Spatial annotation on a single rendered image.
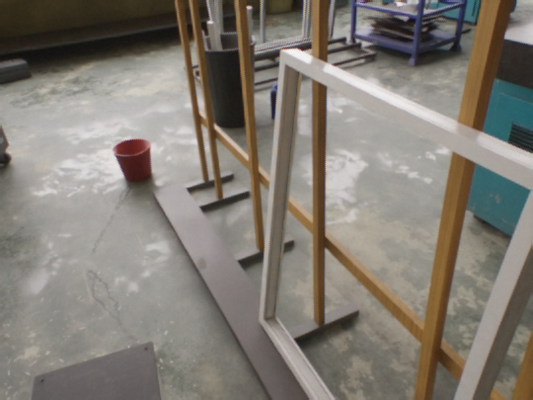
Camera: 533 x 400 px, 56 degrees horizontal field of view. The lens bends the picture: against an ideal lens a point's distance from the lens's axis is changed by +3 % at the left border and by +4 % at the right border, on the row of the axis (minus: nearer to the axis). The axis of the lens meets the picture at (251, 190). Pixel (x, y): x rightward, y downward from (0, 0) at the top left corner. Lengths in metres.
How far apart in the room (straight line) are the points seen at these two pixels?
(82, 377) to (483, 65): 1.35
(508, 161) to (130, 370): 1.15
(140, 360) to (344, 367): 1.25
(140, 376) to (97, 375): 0.13
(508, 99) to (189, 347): 2.19
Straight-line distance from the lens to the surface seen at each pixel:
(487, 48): 1.29
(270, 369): 2.48
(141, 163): 4.04
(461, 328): 2.84
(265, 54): 6.44
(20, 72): 7.26
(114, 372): 1.59
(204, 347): 2.68
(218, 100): 4.72
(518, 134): 3.13
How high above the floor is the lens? 2.03
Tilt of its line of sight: 33 degrees down
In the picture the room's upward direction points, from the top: 5 degrees counter-clockwise
